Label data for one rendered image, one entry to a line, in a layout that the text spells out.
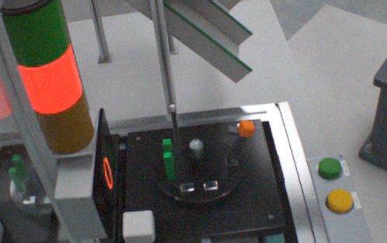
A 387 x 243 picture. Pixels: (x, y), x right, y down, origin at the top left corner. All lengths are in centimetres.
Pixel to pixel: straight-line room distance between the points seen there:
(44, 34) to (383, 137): 71
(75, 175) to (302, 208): 42
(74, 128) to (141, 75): 77
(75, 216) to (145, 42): 90
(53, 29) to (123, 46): 94
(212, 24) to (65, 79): 63
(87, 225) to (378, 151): 64
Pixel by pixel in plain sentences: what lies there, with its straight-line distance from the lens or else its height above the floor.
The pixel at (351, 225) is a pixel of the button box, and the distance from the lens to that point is 77.
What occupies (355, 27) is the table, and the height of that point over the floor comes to 86.
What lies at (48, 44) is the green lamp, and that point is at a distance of 39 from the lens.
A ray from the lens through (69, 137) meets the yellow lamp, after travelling 45.
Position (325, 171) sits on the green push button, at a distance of 81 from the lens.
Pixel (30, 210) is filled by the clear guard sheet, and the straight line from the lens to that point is 44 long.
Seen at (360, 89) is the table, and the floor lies 86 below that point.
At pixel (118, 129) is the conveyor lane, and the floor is 96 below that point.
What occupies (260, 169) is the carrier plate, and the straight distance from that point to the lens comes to 81.
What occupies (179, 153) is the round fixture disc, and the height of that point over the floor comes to 99.
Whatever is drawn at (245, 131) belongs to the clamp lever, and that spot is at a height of 107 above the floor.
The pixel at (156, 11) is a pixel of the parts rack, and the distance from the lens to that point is 84.
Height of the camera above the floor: 157
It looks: 43 degrees down
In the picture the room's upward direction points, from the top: 7 degrees counter-clockwise
